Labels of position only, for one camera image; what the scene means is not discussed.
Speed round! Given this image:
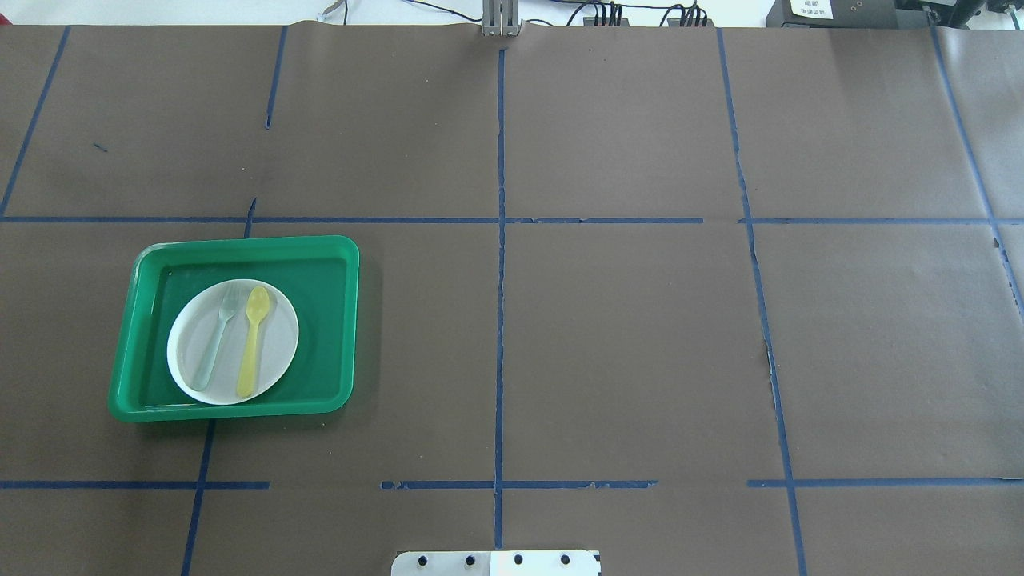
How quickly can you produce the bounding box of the yellow plastic spoon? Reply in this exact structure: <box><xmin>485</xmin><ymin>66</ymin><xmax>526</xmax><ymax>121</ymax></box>
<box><xmin>234</xmin><ymin>285</ymin><xmax>271</xmax><ymax>398</ymax></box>

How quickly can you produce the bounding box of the green plastic tray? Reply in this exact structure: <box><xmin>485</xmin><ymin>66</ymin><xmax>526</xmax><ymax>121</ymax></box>
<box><xmin>106</xmin><ymin>234</ymin><xmax>361</xmax><ymax>422</ymax></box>

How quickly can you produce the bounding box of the translucent plastic fork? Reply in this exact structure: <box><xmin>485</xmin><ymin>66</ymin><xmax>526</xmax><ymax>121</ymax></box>
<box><xmin>191</xmin><ymin>282</ymin><xmax>242</xmax><ymax>390</ymax></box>

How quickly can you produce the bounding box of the white round plate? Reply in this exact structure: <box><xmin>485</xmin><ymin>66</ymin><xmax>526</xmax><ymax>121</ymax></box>
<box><xmin>166</xmin><ymin>278</ymin><xmax>300</xmax><ymax>407</ymax></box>

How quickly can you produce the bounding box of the black desktop box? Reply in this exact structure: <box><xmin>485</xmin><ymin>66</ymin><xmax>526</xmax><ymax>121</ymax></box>
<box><xmin>765</xmin><ymin>1</ymin><xmax>898</xmax><ymax>30</ymax></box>

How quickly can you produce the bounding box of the white mount base plate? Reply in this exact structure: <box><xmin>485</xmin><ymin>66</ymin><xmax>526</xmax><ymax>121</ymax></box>
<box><xmin>390</xmin><ymin>550</ymin><xmax>602</xmax><ymax>575</ymax></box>

